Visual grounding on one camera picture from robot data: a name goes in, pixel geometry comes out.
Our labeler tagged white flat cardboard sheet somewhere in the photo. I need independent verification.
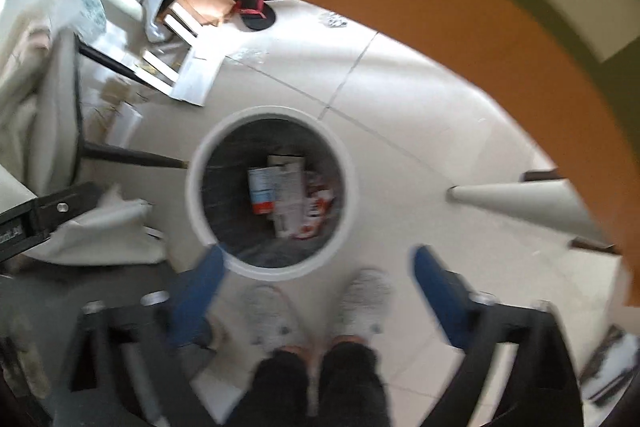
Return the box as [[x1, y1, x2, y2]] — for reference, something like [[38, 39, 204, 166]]
[[170, 44, 226, 106]]

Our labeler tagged person's white shoe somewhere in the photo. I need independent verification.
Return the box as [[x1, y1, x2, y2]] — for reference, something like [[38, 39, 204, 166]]
[[332, 268, 393, 343], [242, 284, 306, 355]]

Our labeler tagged red white wrapper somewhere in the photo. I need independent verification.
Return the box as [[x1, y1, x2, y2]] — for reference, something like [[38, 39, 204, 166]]
[[295, 172, 337, 241]]

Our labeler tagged person's right leg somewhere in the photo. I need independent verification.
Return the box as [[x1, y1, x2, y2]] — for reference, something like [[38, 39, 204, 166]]
[[317, 341, 392, 427]]

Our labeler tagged white round trash bin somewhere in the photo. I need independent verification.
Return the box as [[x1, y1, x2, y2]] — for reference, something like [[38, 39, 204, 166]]
[[186, 106, 362, 282]]

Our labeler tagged person's left white shoe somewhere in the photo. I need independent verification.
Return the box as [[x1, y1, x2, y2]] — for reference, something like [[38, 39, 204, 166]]
[[242, 284, 306, 355]]

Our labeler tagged red white blue can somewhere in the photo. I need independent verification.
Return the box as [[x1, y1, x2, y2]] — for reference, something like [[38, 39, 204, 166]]
[[247, 167, 277, 215]]

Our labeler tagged white table leg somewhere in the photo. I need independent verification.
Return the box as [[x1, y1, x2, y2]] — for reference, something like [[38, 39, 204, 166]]
[[446, 178, 613, 250]]

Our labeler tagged brown cardboard box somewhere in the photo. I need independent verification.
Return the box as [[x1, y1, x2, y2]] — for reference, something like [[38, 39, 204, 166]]
[[170, 0, 236, 28]]

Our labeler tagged white printed carton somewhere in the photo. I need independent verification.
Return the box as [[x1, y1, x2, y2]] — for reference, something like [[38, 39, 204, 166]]
[[266, 154, 307, 238]]

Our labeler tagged white chair with black legs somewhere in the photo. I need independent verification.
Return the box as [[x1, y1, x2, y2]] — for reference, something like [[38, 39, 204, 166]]
[[0, 19, 190, 195]]

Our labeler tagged person's left leg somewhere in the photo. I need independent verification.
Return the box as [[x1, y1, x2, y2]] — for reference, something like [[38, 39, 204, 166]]
[[249, 346, 313, 427]]

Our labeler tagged person's right white shoe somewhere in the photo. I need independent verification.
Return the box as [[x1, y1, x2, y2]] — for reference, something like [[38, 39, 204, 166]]
[[332, 268, 393, 343]]

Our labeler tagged person's leg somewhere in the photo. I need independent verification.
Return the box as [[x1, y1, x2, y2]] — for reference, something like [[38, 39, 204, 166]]
[[317, 341, 392, 427], [249, 346, 313, 427]]

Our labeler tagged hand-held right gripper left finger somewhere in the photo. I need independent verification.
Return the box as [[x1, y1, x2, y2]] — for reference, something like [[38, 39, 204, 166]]
[[65, 244, 231, 427]]

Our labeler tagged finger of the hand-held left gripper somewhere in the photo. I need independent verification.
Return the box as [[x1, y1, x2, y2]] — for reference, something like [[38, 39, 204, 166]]
[[27, 182, 104, 242]]

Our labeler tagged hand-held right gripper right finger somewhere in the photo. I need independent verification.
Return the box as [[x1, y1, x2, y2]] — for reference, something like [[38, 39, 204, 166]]
[[412, 244, 587, 427]]

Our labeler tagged black red flip-flop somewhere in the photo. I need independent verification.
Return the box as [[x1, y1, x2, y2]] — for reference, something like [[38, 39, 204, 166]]
[[232, 0, 277, 31]]

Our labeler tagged white cloth bag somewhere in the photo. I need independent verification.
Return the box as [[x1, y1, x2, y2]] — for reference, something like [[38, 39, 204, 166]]
[[47, 184, 170, 267]]

